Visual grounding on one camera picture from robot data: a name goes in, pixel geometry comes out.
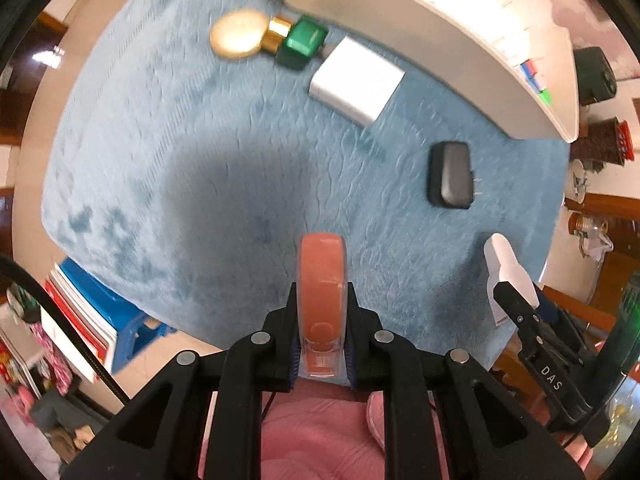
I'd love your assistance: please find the white plastic storage bin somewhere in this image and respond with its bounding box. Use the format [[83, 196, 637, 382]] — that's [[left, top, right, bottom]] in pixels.
[[276, 0, 581, 143]]

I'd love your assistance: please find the stack of red white books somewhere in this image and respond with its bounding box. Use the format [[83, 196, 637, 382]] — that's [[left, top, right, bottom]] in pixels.
[[42, 265, 118, 381]]

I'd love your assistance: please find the white bucket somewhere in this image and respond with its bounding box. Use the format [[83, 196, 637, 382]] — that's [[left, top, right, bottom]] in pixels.
[[565, 160, 588, 203]]

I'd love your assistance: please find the white plastic bag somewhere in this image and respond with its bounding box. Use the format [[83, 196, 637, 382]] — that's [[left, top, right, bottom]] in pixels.
[[570, 212, 613, 261]]

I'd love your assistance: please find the person's pink fleece robe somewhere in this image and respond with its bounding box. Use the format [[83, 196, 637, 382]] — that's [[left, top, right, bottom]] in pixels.
[[200, 390, 451, 480]]

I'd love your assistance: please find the colorful puzzle cube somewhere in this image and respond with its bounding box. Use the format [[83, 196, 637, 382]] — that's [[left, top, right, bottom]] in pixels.
[[520, 60, 553, 106]]

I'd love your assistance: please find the blue plush blanket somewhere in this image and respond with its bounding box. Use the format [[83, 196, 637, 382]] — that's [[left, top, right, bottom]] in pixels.
[[42, 0, 571, 361]]

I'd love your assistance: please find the orange tape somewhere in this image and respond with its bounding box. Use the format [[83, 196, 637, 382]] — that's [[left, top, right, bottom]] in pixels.
[[295, 232, 348, 381]]

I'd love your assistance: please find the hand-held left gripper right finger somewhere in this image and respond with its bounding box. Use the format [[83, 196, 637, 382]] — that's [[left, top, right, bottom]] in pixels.
[[344, 282, 586, 480]]

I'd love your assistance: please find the white plastic gadget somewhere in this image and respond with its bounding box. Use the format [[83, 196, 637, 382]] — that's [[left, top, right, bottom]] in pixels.
[[484, 232, 541, 328]]

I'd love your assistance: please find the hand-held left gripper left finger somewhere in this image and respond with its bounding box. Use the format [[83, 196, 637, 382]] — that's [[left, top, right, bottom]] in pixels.
[[60, 282, 302, 480]]

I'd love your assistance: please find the white rectangular box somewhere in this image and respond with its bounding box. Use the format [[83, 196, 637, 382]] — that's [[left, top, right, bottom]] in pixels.
[[308, 36, 406, 127]]

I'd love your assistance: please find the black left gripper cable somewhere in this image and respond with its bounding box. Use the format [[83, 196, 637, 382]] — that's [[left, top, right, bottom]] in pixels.
[[0, 255, 131, 406]]

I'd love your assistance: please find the round gold perfume bottle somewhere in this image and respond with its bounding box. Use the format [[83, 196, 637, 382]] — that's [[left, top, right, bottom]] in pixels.
[[210, 10, 293, 58]]

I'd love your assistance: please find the pink floral cloth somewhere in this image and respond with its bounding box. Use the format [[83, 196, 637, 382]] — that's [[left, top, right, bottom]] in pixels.
[[27, 320, 76, 396]]

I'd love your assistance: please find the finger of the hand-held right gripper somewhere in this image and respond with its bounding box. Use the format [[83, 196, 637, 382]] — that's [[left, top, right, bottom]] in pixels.
[[535, 284, 601, 361], [492, 282, 593, 431]]

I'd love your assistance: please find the blue plastic stool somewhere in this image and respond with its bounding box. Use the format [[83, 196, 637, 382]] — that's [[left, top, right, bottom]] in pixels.
[[60, 257, 176, 376]]

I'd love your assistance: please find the black power adapter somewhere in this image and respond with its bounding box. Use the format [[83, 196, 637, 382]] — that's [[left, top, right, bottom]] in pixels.
[[427, 141, 483, 209]]

